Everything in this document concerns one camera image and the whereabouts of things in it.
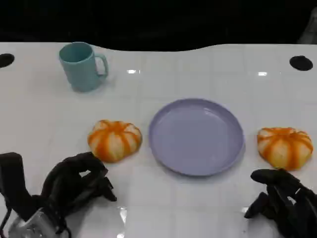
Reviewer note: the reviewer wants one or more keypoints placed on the pale green mug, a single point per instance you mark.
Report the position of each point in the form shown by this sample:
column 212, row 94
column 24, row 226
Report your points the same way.
column 81, row 74

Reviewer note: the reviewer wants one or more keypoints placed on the lilac plate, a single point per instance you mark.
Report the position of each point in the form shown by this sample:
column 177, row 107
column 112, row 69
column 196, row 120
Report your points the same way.
column 195, row 136

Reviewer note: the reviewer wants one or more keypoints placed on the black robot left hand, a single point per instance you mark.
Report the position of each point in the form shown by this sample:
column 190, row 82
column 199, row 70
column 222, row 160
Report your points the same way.
column 71, row 181

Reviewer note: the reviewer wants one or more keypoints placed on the pale grey background object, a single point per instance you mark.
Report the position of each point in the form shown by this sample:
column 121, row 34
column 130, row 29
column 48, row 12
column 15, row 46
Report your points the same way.
column 309, row 32

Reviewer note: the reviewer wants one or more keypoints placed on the orange and white bread roll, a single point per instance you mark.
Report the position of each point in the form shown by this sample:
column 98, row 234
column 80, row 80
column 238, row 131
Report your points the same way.
column 114, row 142
column 284, row 148

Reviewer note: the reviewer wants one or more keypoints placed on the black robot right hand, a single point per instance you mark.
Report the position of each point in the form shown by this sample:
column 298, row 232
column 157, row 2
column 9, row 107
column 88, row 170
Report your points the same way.
column 292, row 205

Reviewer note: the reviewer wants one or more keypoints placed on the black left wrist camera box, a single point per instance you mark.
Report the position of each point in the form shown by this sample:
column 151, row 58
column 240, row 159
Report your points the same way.
column 12, row 178

